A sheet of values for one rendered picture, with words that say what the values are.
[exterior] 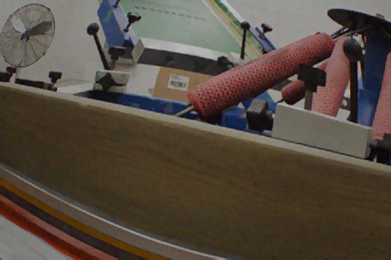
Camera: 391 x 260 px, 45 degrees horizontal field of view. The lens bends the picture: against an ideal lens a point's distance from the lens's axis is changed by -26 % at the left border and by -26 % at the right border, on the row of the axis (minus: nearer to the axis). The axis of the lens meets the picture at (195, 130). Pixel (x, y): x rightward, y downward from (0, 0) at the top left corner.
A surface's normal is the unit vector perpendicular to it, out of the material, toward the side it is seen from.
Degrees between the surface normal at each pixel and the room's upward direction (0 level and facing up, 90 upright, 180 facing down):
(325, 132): 90
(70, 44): 90
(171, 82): 89
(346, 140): 90
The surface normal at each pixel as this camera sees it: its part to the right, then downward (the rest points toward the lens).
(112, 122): -0.44, -0.01
